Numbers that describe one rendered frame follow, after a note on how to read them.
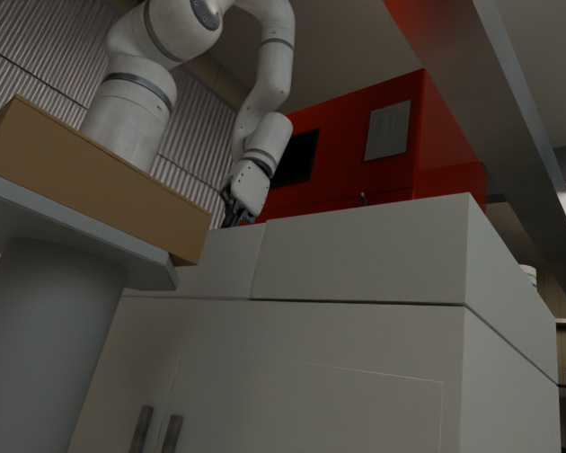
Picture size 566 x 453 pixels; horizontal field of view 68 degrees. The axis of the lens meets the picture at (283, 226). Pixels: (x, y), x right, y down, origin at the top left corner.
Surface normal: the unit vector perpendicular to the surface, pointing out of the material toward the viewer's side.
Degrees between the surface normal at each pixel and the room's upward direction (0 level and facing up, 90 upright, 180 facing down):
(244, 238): 90
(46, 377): 90
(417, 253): 90
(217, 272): 90
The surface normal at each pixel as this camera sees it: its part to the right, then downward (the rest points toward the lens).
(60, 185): 0.75, -0.10
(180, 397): -0.61, -0.40
